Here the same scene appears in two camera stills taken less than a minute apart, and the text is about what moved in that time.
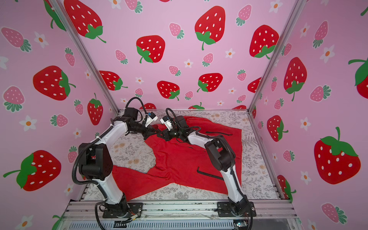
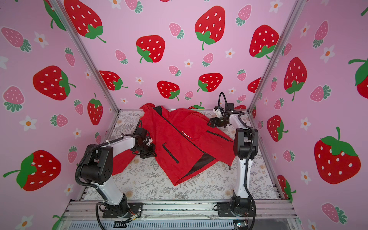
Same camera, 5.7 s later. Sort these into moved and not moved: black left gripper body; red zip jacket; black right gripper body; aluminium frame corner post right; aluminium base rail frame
Moved: black right gripper body; red zip jacket; black left gripper body
Not moved: aluminium frame corner post right; aluminium base rail frame
